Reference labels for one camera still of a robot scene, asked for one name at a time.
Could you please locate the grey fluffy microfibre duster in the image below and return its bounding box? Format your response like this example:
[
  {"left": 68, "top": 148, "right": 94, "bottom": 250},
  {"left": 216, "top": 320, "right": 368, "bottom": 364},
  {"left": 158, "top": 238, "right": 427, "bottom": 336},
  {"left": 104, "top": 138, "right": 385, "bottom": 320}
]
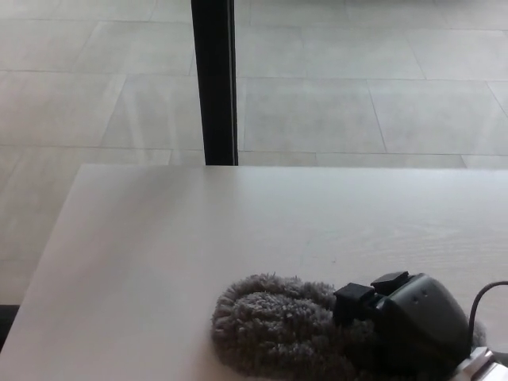
[{"left": 210, "top": 271, "right": 488, "bottom": 381}]

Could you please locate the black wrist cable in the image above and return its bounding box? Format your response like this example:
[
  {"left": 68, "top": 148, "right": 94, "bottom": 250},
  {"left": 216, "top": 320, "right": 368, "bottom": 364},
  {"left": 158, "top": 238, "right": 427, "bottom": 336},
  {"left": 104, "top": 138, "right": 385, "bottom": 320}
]
[{"left": 468, "top": 280, "right": 508, "bottom": 351}]

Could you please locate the black vertical window post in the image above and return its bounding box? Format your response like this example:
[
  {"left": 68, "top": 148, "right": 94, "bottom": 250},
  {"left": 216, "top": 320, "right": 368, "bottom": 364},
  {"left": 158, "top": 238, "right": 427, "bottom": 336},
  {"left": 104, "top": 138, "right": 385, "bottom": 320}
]
[{"left": 190, "top": 0, "right": 240, "bottom": 167}]

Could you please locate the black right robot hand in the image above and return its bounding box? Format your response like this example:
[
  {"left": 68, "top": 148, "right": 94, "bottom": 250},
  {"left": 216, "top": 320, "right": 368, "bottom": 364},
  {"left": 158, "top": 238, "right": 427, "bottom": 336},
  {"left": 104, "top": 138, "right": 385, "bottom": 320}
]
[{"left": 332, "top": 271, "right": 472, "bottom": 381}]

